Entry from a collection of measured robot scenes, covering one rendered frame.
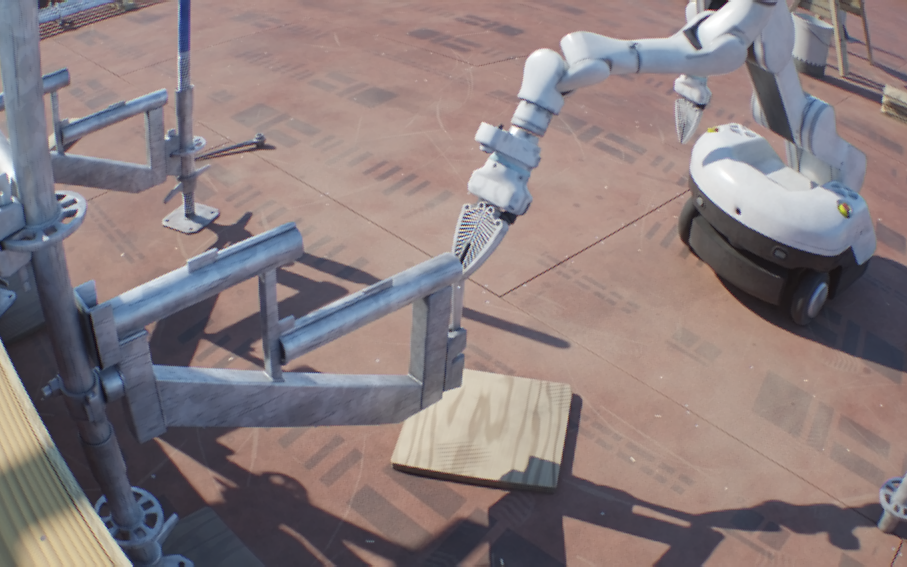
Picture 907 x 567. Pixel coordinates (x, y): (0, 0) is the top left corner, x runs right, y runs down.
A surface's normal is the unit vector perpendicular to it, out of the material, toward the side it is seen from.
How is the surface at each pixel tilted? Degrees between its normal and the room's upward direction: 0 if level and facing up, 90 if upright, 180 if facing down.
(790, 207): 45
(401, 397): 90
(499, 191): 61
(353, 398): 90
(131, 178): 90
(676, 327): 0
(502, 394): 0
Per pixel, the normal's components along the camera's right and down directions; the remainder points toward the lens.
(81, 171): 0.70, 0.43
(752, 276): -0.62, 0.41
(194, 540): 0.06, -0.83
